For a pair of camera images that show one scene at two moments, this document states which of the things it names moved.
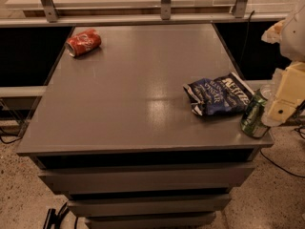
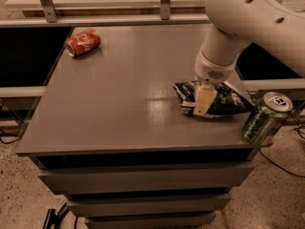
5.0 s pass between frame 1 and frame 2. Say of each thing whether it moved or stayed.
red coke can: stayed
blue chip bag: moved
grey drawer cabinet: stayed
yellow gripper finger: moved
